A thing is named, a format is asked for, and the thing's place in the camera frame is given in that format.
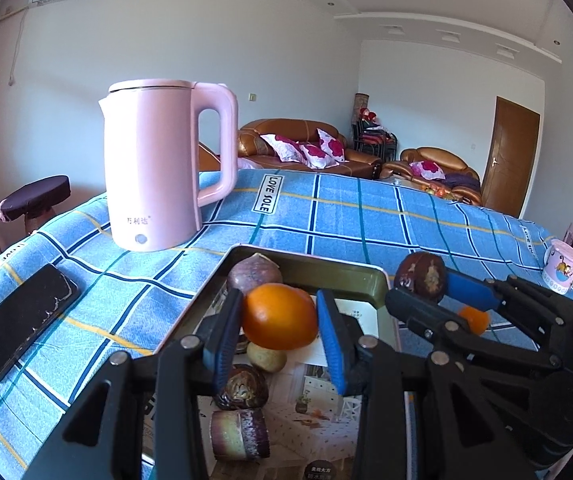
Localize purple round fruit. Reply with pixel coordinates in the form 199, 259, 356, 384
226, 252, 284, 295

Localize pink electric kettle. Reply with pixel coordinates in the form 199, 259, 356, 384
99, 80, 240, 252

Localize large orange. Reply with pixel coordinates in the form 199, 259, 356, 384
242, 283, 318, 351

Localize small orange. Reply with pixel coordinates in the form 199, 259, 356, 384
457, 306, 491, 335

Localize coffee table with food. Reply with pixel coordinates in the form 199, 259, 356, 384
419, 185, 463, 202

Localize pink cartoon cup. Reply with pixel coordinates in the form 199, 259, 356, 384
541, 239, 573, 293

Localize dark purple stool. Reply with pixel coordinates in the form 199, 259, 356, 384
0, 175, 72, 236

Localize metal tin box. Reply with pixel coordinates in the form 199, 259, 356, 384
139, 244, 407, 480

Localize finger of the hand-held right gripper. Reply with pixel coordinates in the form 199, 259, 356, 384
385, 287, 564, 368
445, 269, 573, 333

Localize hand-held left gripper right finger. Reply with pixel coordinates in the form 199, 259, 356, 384
316, 288, 537, 480

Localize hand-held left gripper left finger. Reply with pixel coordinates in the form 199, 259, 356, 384
25, 288, 245, 480

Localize black smartphone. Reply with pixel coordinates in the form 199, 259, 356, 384
0, 262, 80, 382

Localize large brown leather sofa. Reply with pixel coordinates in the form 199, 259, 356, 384
238, 118, 383, 178

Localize tan oval fruit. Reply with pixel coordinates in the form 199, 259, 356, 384
246, 341, 288, 373

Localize brown leather chair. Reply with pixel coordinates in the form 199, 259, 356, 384
197, 141, 223, 173

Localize purple blanket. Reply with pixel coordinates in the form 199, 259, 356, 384
441, 172, 481, 192

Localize blue plaid cloth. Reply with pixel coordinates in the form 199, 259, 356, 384
0, 167, 573, 480

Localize stack of dark chairs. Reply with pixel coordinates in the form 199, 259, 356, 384
351, 120, 398, 162

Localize small brown leather sofa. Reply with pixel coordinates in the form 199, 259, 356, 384
380, 146, 482, 206

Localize white pillow with red flowers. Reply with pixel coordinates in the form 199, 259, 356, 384
316, 128, 347, 162
299, 142, 339, 169
409, 161, 445, 180
260, 133, 302, 162

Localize brown wooden door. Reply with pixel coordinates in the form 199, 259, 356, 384
480, 96, 541, 218

